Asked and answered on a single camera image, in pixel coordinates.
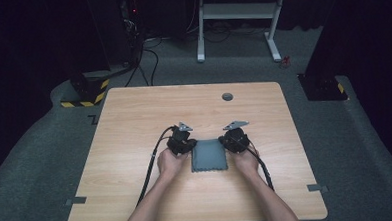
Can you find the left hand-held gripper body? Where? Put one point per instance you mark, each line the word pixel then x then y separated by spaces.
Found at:
pixel 178 141

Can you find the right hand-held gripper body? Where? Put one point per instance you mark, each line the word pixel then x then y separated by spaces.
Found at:
pixel 238 138

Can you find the grey-blue cleaning cloth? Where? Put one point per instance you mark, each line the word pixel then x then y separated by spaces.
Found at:
pixel 209 156

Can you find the person's right hand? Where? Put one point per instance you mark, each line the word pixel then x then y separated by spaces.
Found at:
pixel 246 161

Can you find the person's left hand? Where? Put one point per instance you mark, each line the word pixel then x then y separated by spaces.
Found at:
pixel 169 163

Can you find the grey round table grommet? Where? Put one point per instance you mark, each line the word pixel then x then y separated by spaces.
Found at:
pixel 227 96

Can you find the black floor tape mark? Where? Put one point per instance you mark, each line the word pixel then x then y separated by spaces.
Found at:
pixel 93 120

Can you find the small red floor object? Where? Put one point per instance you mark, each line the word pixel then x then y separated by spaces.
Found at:
pixel 285 62

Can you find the grey tape strip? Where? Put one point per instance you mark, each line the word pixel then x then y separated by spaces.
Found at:
pixel 77 200
pixel 316 188

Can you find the black yellow striped stand base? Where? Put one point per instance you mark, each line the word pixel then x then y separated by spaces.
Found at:
pixel 89 90

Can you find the dark equipment rack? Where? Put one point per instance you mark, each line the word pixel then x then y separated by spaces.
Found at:
pixel 131 13

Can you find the white metal stand frame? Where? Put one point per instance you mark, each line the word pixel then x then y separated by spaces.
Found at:
pixel 238 11

